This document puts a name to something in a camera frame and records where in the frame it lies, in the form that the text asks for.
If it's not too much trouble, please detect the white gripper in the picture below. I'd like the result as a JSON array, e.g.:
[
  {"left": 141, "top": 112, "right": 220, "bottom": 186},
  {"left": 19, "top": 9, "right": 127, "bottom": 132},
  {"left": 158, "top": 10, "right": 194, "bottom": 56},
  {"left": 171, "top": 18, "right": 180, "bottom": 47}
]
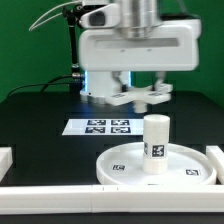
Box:
[{"left": 79, "top": 19, "right": 202, "bottom": 92}]

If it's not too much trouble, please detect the white left fence block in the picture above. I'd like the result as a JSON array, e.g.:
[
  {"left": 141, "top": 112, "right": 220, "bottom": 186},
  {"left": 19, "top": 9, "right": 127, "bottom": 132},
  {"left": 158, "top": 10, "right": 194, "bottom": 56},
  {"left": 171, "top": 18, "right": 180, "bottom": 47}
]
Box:
[{"left": 0, "top": 147, "right": 13, "bottom": 182}]

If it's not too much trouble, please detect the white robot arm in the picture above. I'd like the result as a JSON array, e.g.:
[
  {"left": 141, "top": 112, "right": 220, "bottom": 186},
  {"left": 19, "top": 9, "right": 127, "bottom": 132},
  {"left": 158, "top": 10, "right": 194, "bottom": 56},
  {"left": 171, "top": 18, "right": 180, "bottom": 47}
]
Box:
[{"left": 79, "top": 0, "right": 201, "bottom": 105}]

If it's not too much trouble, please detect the white marker sheet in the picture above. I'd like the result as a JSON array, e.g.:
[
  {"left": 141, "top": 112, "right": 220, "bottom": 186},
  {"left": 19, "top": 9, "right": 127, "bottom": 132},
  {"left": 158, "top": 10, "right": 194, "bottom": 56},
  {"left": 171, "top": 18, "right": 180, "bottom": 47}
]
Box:
[{"left": 63, "top": 119, "right": 143, "bottom": 136}]

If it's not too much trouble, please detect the white front fence rail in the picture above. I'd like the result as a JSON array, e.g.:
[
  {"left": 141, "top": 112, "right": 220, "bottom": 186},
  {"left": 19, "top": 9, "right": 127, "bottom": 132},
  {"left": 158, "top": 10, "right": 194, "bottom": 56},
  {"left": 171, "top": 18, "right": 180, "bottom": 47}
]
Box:
[{"left": 0, "top": 185, "right": 224, "bottom": 215}]

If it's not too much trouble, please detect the white fence block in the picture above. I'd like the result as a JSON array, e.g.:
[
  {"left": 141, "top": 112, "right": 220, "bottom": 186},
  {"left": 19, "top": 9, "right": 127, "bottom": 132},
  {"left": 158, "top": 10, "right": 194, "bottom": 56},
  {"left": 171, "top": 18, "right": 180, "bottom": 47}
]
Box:
[
  {"left": 0, "top": 147, "right": 13, "bottom": 182},
  {"left": 206, "top": 146, "right": 224, "bottom": 185}
]

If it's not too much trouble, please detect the white right fence block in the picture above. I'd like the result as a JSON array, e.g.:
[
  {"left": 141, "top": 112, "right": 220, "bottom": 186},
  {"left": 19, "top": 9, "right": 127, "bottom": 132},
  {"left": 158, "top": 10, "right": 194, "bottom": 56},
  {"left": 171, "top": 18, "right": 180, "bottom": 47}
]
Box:
[{"left": 206, "top": 146, "right": 224, "bottom": 185}]

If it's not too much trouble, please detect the black camera stand pole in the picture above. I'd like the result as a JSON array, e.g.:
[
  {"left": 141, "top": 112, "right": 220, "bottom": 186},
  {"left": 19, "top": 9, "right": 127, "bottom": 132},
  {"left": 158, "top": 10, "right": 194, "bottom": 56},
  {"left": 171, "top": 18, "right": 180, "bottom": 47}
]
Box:
[{"left": 62, "top": 3, "right": 87, "bottom": 95}]

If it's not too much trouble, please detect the white round table top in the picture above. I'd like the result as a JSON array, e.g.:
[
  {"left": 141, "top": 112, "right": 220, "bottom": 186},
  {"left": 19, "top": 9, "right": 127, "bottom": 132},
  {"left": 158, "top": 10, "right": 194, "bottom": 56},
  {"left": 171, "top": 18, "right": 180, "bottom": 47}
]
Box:
[{"left": 96, "top": 142, "right": 217, "bottom": 186}]

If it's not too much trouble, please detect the black cable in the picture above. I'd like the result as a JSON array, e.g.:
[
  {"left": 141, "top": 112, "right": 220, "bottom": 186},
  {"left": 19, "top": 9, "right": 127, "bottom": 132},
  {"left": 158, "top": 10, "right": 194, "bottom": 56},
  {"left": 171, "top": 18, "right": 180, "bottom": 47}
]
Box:
[{"left": 5, "top": 74, "right": 84, "bottom": 99}]

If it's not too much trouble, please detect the white cable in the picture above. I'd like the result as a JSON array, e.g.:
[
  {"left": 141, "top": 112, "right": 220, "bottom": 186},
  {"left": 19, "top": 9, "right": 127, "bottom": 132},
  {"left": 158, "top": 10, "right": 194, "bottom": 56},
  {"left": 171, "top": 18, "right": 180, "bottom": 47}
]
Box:
[{"left": 28, "top": 0, "right": 84, "bottom": 32}]

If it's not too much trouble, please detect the white cross-shaped table base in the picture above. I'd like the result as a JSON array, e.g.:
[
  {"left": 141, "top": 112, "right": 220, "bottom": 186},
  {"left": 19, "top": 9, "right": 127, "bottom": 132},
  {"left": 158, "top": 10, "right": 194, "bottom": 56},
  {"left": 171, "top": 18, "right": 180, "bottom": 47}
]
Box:
[{"left": 106, "top": 84, "right": 173, "bottom": 113}]

